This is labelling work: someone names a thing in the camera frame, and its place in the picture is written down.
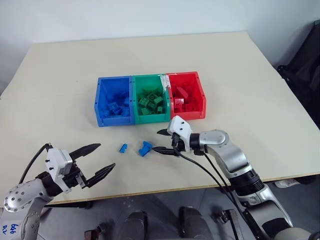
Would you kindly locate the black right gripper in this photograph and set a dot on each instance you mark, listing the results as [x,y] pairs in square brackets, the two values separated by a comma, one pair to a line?
[178,144]

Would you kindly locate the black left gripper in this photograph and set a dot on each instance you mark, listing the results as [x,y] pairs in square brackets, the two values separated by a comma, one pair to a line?
[73,178]

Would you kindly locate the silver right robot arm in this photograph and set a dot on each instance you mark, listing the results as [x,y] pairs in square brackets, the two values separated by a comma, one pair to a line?
[232,155]

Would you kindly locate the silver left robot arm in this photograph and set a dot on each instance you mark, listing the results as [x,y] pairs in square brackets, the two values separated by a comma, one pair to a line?
[23,195]

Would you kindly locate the large blue block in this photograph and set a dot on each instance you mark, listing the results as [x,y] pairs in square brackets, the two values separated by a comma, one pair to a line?
[144,149]

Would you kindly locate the green plastic bin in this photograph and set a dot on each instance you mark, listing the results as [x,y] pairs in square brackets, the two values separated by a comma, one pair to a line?
[150,119]

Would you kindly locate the small green block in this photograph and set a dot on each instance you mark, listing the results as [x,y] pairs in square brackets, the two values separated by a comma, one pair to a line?
[159,110]

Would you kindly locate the small blue block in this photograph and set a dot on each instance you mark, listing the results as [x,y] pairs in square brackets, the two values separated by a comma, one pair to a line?
[123,148]

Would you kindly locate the red plastic bin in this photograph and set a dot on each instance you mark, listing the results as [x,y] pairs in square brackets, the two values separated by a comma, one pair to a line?
[187,115]

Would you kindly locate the green square block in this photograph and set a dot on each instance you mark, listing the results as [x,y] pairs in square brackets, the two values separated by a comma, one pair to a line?
[152,105]
[152,96]
[158,100]
[145,111]
[143,101]

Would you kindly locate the pale red block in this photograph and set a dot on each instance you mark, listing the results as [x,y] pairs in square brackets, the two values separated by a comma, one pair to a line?
[179,103]

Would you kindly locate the blue plastic bin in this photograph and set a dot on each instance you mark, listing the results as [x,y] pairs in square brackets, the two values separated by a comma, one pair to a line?
[116,121]

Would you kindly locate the blue square block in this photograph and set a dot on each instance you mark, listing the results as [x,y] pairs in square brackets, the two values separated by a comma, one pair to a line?
[114,107]

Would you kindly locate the white tape strip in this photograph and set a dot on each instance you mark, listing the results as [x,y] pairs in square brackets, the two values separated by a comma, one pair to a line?
[164,82]

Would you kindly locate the dark rounded shape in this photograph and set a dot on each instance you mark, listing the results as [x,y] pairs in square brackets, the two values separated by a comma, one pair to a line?
[133,225]
[195,223]

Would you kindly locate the white label blue writing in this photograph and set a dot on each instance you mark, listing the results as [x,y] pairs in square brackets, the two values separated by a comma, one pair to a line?
[7,228]

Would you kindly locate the white object under table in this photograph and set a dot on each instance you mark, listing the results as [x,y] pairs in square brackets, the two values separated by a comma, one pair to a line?
[287,183]

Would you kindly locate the black chair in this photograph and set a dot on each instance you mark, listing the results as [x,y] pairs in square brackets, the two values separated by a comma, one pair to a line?
[303,75]

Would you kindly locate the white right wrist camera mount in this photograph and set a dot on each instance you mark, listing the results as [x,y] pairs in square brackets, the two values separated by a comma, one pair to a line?
[181,127]

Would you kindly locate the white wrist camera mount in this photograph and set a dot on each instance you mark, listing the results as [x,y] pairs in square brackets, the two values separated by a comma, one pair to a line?
[181,127]
[57,157]

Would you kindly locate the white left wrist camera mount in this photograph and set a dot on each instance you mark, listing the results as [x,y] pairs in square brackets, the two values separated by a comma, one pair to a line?
[57,157]

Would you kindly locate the dark metal bracket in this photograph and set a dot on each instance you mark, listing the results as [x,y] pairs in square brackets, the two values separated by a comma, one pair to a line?
[227,222]
[96,232]

